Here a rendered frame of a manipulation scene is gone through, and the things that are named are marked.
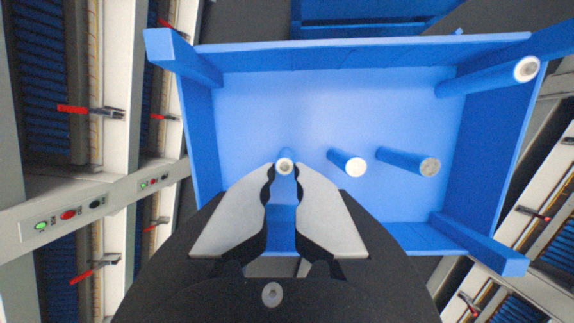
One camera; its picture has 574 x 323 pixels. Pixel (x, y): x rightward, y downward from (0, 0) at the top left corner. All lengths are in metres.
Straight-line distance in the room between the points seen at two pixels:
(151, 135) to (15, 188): 0.33
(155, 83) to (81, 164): 0.30
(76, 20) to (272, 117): 0.47
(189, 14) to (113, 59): 0.30
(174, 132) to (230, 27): 0.46
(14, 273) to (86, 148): 0.25
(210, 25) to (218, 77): 0.64
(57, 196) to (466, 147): 0.66
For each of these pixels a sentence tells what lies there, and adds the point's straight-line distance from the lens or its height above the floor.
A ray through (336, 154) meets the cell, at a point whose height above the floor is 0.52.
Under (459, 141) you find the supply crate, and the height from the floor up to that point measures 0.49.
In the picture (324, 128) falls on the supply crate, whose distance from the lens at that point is 0.19.
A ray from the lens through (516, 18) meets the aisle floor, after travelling 1.13.
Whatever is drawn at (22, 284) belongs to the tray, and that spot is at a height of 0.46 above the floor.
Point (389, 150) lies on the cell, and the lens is 0.20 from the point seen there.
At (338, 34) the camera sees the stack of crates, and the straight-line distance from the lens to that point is 0.47.
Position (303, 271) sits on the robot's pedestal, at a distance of 0.92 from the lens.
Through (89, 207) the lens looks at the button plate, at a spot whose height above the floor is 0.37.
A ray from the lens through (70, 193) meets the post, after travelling 0.54.
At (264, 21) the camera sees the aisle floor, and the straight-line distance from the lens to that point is 0.78.
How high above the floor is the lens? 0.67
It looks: 77 degrees down
